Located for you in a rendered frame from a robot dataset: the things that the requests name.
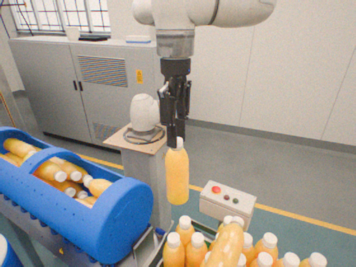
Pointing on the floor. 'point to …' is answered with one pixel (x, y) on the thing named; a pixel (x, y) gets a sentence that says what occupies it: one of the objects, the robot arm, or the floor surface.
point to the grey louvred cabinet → (84, 84)
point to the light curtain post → (6, 95)
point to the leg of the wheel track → (25, 244)
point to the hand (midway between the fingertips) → (176, 133)
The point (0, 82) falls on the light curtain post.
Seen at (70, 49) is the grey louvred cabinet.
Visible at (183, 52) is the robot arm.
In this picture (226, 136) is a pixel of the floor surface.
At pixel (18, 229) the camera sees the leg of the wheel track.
